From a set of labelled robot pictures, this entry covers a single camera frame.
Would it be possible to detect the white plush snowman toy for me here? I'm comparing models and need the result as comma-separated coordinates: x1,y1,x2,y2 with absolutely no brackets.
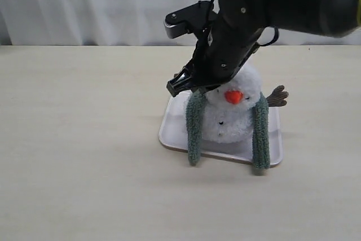
201,64,289,144

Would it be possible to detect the green fuzzy scarf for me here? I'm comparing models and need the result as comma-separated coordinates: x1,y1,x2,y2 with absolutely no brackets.
185,91,271,172

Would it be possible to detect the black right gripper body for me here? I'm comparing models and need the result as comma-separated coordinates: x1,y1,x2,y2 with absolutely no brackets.
191,0,279,85

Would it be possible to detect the white backdrop curtain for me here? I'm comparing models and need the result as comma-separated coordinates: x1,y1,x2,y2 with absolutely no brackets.
0,0,361,47

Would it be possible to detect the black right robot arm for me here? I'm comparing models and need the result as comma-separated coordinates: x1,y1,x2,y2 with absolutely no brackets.
164,0,360,97

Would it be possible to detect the white rectangular tray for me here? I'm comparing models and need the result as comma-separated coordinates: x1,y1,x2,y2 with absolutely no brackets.
159,91,284,167

